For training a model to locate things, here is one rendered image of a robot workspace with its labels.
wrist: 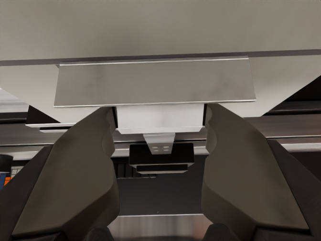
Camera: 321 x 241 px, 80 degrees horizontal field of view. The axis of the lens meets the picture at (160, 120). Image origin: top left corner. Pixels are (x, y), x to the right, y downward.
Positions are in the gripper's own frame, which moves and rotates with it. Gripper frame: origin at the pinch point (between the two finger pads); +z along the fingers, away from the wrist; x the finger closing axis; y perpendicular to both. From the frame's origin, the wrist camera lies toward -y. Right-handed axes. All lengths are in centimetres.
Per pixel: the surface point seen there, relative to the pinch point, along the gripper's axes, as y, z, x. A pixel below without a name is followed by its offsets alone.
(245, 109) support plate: 1.9, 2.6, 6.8
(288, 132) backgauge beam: 19.0, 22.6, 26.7
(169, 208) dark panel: 52, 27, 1
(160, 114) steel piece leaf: 2.1, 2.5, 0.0
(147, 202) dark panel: 50, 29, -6
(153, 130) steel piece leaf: 5.9, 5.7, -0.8
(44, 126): 4.2, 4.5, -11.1
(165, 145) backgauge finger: 11.3, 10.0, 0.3
